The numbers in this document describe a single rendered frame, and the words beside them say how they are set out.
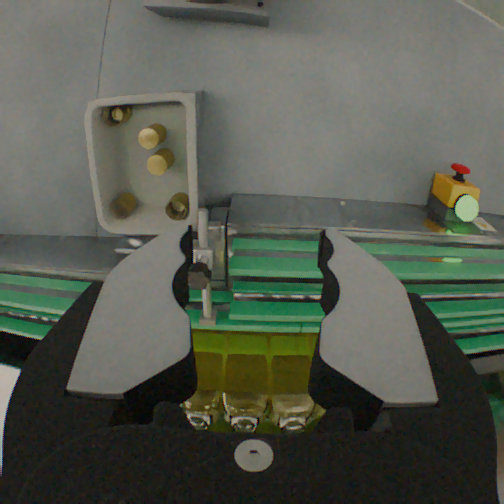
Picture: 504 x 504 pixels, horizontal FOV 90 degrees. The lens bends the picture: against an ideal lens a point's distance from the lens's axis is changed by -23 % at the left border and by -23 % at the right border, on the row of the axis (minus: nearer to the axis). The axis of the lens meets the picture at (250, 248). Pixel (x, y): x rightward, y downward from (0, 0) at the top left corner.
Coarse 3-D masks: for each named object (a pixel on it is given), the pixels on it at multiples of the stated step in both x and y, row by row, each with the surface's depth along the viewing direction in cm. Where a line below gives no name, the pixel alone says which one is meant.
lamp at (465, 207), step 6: (462, 198) 47; (468, 198) 46; (456, 204) 48; (462, 204) 46; (468, 204) 46; (474, 204) 45; (456, 210) 48; (462, 210) 46; (468, 210) 46; (474, 210) 46; (462, 216) 47; (468, 216) 46; (474, 216) 47
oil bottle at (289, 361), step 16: (272, 336) 45; (288, 336) 45; (304, 336) 45; (272, 352) 42; (288, 352) 42; (304, 352) 42; (272, 368) 40; (288, 368) 39; (304, 368) 39; (272, 384) 38; (288, 384) 37; (304, 384) 37; (272, 400) 36; (288, 400) 35; (304, 400) 35; (272, 416) 36; (288, 416) 35; (304, 416) 35
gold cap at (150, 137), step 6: (150, 126) 46; (156, 126) 47; (162, 126) 49; (144, 132) 45; (150, 132) 45; (156, 132) 45; (162, 132) 48; (144, 138) 46; (150, 138) 46; (156, 138) 46; (162, 138) 48; (144, 144) 46; (150, 144) 46; (156, 144) 46
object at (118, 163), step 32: (128, 96) 40; (160, 96) 40; (96, 128) 44; (128, 128) 49; (192, 128) 43; (96, 160) 45; (128, 160) 52; (192, 160) 45; (96, 192) 48; (128, 192) 55; (160, 192) 55; (192, 192) 47; (128, 224) 52; (160, 224) 52; (192, 224) 50
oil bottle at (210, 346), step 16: (208, 336) 44; (224, 336) 44; (208, 352) 42; (224, 352) 42; (208, 368) 39; (224, 368) 41; (208, 384) 37; (192, 400) 35; (208, 400) 35; (208, 416) 35
